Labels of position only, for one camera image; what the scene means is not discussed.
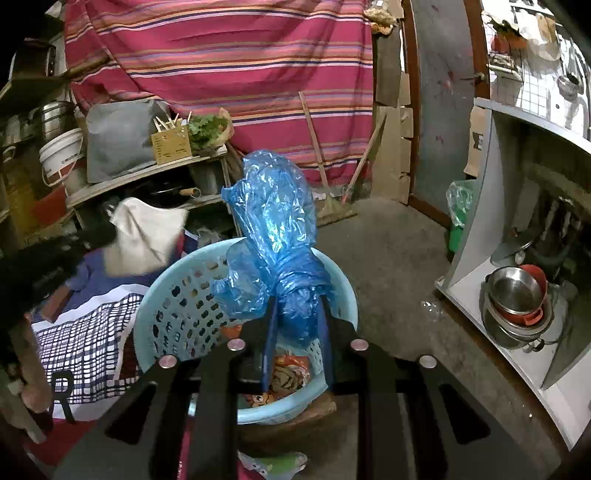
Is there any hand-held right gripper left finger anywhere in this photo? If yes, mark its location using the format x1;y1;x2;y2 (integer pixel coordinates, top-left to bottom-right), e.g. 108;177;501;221
55;295;280;480

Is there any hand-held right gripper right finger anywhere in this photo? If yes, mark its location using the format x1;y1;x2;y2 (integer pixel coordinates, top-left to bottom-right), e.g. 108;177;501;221
316;295;539;480

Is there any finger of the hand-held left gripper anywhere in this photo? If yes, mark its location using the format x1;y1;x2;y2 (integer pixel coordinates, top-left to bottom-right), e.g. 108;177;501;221
41;226;117;282

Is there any red snack wrapper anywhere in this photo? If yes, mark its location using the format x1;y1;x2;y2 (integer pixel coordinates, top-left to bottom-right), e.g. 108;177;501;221
245;353;310;407

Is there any light blue plastic basket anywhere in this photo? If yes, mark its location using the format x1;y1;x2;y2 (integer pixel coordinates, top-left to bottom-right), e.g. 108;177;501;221
134;235;360;425

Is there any blue plastic bag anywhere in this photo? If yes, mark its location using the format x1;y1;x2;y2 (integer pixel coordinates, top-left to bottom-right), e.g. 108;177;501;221
210;148;334;349

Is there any person's left forearm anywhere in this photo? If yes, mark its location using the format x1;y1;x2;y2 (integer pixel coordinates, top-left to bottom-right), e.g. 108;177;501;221
7;323;54;414

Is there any red plastic basin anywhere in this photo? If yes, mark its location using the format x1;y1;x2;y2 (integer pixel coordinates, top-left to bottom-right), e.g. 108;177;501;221
30;187;68;227

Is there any green snack packet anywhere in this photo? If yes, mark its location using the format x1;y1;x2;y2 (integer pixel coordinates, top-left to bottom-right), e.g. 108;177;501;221
238;450;308;476

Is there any white plastic bucket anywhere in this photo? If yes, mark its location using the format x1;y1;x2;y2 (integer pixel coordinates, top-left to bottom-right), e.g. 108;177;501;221
39;128;86;188

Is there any low wooden side table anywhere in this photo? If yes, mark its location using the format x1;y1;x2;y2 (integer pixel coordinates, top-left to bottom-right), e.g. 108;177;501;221
65;152;241;236

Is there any black letter sticker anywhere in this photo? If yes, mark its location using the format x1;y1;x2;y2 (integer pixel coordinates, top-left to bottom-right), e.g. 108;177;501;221
48;369;77;424

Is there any grey fabric bag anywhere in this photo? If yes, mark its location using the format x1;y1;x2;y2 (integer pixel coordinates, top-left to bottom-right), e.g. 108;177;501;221
85;99;171;183

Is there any steel cooking pot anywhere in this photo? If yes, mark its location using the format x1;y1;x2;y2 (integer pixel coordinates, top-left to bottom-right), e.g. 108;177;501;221
32;100;77;139

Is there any wooden utensil box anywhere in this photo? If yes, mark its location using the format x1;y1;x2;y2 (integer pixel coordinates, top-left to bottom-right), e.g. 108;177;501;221
151;115;192;166

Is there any stack of steel bowls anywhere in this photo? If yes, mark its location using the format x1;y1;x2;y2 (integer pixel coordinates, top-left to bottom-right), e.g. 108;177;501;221
480;264;555;352

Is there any bunch of green herbs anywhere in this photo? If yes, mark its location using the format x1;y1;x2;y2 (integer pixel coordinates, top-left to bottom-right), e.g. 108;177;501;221
187;113;232;149

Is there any white kitchen cabinet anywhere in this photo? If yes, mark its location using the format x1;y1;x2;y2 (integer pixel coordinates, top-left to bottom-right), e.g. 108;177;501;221
436;97;591;450

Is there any green plastic bag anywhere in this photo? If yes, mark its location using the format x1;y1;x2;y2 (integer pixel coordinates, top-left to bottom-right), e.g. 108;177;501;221
445;180;476;252

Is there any striped red hanging cloth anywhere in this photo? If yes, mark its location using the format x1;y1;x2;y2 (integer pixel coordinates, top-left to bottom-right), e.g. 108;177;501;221
65;0;375;185

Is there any straw broom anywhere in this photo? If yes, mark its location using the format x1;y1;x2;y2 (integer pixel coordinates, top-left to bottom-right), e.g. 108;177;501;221
298;91;358;225

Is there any cardboard box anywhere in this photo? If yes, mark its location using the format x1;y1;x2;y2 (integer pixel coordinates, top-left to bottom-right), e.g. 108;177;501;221
464;106;490;178

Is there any brown framed door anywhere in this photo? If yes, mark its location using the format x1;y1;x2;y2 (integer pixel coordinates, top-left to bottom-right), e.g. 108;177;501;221
402;0;490;227

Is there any black pan with wooden handle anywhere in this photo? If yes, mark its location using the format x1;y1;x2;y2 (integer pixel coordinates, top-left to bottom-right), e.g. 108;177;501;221
152;185;201;199

